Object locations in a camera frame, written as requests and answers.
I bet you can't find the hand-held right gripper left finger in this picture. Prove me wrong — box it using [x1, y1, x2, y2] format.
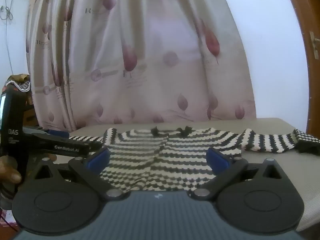
[34, 147, 126, 201]

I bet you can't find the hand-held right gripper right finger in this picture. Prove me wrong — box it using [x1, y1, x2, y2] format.
[189, 147, 286, 201]

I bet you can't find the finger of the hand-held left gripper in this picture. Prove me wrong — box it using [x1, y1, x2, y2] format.
[32, 127, 70, 138]
[23, 133, 103, 156]

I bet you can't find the black white striped knit sweater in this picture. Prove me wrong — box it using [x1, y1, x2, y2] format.
[69, 126, 320, 192]

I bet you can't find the person's left hand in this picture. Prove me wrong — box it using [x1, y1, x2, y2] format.
[0, 155, 23, 184]

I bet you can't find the brown patterned cloth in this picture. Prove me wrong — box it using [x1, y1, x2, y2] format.
[2, 73, 32, 92]

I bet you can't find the floral pink curtain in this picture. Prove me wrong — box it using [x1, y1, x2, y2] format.
[25, 0, 258, 133]

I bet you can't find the brown wooden door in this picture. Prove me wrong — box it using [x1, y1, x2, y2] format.
[281, 0, 320, 140]

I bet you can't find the brass door hinge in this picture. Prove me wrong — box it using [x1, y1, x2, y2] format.
[309, 31, 320, 61]

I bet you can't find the hanging wall wire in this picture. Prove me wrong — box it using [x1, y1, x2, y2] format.
[0, 0, 14, 21]

